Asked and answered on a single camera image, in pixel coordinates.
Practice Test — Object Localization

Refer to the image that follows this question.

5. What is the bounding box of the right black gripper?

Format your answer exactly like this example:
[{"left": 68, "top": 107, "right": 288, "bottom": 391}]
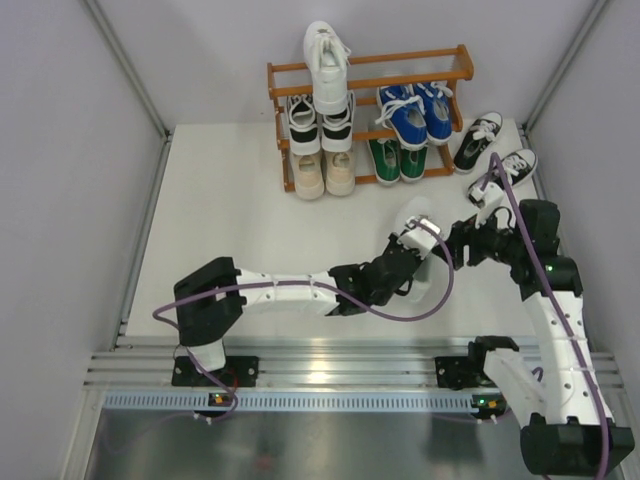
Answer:
[{"left": 433, "top": 203, "right": 525, "bottom": 270}]

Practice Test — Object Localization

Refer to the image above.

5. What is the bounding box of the white sneaker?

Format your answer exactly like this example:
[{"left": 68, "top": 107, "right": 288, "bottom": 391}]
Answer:
[
  {"left": 393, "top": 196, "right": 442, "bottom": 303},
  {"left": 303, "top": 21, "right": 351, "bottom": 115}
]

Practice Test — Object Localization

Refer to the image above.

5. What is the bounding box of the green sneaker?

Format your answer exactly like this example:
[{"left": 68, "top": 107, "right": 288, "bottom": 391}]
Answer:
[
  {"left": 400, "top": 146, "right": 428, "bottom": 183},
  {"left": 367, "top": 137, "right": 400, "bottom": 186}
]

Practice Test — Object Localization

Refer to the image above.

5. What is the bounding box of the beige sneaker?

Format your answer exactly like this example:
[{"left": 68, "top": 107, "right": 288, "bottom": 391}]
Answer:
[
  {"left": 325, "top": 150, "right": 355, "bottom": 197},
  {"left": 290, "top": 152, "right": 325, "bottom": 201}
]

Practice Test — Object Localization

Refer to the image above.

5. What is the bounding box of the black white-striped sneaker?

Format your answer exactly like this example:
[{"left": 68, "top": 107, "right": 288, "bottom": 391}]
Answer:
[
  {"left": 321, "top": 90, "right": 355, "bottom": 153},
  {"left": 285, "top": 94, "right": 321, "bottom": 156}
]

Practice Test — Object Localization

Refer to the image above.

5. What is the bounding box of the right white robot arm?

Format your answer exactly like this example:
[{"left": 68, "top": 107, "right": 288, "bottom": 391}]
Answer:
[{"left": 446, "top": 200, "right": 635, "bottom": 479}]

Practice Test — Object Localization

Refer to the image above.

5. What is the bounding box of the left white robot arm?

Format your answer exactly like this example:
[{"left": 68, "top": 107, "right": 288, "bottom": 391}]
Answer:
[{"left": 174, "top": 231, "right": 435, "bottom": 386}]

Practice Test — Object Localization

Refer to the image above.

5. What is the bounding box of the orange wooden shoe shelf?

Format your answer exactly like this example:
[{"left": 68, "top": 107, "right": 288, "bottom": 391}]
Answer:
[{"left": 266, "top": 44, "right": 475, "bottom": 193}]

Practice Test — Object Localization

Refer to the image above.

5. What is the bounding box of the black canvas sneaker near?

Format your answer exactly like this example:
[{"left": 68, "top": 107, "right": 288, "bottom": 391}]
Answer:
[{"left": 467, "top": 149, "right": 538, "bottom": 205}]

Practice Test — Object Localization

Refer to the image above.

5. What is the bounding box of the black canvas sneaker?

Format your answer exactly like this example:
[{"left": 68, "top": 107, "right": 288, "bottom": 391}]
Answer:
[
  {"left": 453, "top": 111, "right": 503, "bottom": 174},
  {"left": 467, "top": 149, "right": 538, "bottom": 205}
]

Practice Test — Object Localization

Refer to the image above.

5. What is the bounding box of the black canvas sneaker far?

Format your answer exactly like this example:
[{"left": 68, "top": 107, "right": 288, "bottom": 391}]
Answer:
[{"left": 453, "top": 111, "right": 503, "bottom": 174}]

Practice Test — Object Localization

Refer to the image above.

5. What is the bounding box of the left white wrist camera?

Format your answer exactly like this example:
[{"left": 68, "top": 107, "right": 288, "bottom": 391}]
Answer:
[{"left": 398, "top": 216, "right": 441, "bottom": 259}]

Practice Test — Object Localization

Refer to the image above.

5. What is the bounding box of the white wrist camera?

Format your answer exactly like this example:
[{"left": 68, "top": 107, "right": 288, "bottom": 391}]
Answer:
[
  {"left": 470, "top": 182, "right": 504, "bottom": 228},
  {"left": 398, "top": 216, "right": 441, "bottom": 259}
]

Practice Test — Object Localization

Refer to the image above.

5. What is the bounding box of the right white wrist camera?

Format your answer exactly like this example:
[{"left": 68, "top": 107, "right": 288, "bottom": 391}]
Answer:
[{"left": 470, "top": 182, "right": 504, "bottom": 228}]

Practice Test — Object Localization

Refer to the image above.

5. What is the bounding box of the right aluminium frame post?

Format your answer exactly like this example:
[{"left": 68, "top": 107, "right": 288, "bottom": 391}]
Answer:
[{"left": 520, "top": 0, "right": 613, "bottom": 139}]

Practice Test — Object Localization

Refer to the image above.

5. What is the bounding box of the aluminium frame post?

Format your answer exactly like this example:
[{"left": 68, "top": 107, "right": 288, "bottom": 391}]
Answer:
[
  {"left": 79, "top": 0, "right": 171, "bottom": 142},
  {"left": 520, "top": 0, "right": 613, "bottom": 139}
]

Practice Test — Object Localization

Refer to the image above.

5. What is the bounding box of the aluminium rail base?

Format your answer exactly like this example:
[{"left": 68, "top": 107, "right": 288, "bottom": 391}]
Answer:
[{"left": 82, "top": 334, "right": 624, "bottom": 396}]

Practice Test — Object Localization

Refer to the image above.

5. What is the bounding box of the perforated cable duct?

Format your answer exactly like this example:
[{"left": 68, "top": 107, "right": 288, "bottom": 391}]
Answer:
[{"left": 103, "top": 391, "right": 506, "bottom": 414}]

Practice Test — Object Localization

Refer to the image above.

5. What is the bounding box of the left aluminium frame post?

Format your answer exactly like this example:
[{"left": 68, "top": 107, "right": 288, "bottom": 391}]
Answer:
[{"left": 79, "top": 0, "right": 171, "bottom": 142}]

